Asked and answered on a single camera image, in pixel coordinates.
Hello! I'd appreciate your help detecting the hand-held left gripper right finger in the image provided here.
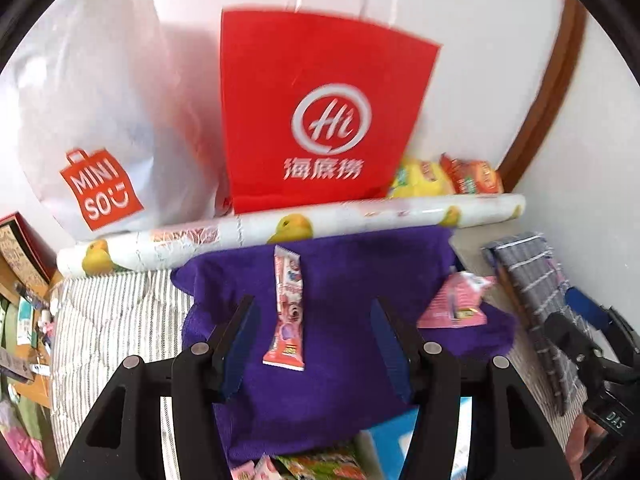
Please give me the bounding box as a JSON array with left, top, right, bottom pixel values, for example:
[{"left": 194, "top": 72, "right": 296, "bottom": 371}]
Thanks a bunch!
[{"left": 370, "top": 297, "right": 576, "bottom": 480}]

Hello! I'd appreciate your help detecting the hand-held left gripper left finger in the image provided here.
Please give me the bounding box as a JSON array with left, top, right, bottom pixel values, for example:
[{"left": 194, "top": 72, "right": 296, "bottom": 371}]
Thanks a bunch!
[{"left": 57, "top": 295, "right": 261, "bottom": 480}]

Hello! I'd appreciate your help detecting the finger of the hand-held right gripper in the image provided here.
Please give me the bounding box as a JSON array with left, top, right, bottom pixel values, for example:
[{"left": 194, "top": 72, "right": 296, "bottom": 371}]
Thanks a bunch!
[
  {"left": 603, "top": 305, "right": 640, "bottom": 363},
  {"left": 544, "top": 287, "right": 608, "bottom": 378}
]

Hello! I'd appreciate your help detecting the long pink snack packet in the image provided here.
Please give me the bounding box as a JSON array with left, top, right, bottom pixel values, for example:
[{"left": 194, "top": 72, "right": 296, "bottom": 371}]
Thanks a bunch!
[{"left": 263, "top": 246, "right": 306, "bottom": 372}]

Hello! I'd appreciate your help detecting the green snack packet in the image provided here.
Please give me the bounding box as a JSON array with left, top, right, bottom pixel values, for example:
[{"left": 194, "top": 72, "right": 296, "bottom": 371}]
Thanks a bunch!
[{"left": 276, "top": 452, "right": 367, "bottom": 480}]

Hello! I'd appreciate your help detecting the person's right hand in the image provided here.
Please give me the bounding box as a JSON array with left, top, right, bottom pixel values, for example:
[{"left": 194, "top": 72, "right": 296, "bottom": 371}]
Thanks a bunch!
[{"left": 567, "top": 417, "right": 608, "bottom": 472}]

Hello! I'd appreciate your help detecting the grey checked cloth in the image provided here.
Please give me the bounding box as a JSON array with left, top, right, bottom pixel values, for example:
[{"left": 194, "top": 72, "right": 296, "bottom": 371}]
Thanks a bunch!
[{"left": 481, "top": 232, "right": 592, "bottom": 417}]

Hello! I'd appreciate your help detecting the pink triangular snack packet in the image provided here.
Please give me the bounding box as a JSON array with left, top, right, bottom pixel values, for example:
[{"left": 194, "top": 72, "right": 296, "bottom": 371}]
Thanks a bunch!
[{"left": 417, "top": 280, "right": 489, "bottom": 329}]

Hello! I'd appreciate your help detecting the blue and white box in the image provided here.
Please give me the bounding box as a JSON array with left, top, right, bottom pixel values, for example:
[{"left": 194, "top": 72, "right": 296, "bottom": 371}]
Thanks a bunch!
[{"left": 356, "top": 397, "right": 474, "bottom": 480}]

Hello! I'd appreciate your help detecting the purple cloth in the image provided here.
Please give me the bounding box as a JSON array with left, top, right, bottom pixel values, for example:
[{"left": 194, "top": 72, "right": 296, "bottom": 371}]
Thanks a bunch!
[{"left": 170, "top": 225, "right": 518, "bottom": 466}]

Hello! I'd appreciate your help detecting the pale pink snack packet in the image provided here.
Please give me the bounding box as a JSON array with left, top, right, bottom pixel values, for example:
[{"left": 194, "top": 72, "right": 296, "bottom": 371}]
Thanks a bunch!
[{"left": 449, "top": 271, "right": 497, "bottom": 307}]

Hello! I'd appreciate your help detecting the fruit-print paper roll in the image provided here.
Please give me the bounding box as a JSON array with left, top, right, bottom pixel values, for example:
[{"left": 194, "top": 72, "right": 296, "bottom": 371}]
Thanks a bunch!
[{"left": 56, "top": 194, "right": 527, "bottom": 278}]

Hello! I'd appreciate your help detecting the striped bedding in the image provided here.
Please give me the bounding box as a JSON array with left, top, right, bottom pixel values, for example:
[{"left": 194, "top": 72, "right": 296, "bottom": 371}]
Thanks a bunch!
[{"left": 50, "top": 232, "right": 601, "bottom": 480}]

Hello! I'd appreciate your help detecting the yellow round snack packet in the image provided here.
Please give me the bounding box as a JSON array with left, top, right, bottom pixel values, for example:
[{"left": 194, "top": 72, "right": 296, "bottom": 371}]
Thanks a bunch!
[{"left": 389, "top": 156, "right": 457, "bottom": 199}]

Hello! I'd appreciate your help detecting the orange snack packet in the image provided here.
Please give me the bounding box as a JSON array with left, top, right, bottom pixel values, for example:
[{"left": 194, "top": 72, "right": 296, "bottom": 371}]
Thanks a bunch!
[{"left": 440, "top": 154, "right": 503, "bottom": 195}]

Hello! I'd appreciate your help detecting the wooden side desk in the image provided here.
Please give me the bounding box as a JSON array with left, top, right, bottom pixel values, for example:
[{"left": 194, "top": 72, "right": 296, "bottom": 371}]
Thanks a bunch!
[{"left": 0, "top": 270, "right": 63, "bottom": 411}]

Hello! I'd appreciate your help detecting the pile of small toiletries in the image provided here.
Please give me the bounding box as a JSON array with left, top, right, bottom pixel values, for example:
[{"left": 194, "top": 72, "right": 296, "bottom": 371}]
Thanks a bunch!
[{"left": 0, "top": 280, "right": 57, "bottom": 381}]

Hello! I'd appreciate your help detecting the pink cloth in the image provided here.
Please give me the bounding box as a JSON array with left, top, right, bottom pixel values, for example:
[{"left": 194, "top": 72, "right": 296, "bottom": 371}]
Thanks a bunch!
[{"left": 0, "top": 400, "right": 52, "bottom": 480}]

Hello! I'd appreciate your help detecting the red picture box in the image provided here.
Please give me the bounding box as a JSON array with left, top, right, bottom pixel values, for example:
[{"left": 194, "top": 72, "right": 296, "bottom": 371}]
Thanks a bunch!
[{"left": 0, "top": 212, "right": 59, "bottom": 287}]

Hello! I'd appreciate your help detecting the red paper bag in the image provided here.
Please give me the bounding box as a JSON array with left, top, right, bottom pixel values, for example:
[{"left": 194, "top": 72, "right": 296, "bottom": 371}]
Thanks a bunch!
[{"left": 219, "top": 0, "right": 442, "bottom": 215}]

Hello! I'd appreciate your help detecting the white plastic shopping bag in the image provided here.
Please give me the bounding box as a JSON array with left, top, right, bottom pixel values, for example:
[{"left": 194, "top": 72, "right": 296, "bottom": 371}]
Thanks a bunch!
[{"left": 15, "top": 0, "right": 226, "bottom": 241}]

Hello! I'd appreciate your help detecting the brown wooden frame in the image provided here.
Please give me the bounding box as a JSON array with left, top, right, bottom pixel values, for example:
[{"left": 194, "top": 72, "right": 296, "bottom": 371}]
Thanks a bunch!
[{"left": 497, "top": 0, "right": 587, "bottom": 192}]

